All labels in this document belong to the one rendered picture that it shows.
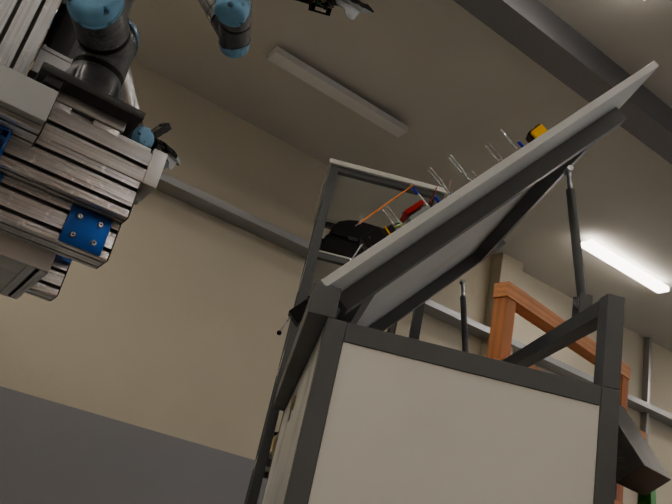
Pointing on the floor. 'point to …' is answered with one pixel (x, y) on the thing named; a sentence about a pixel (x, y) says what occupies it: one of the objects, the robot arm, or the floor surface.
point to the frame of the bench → (605, 482)
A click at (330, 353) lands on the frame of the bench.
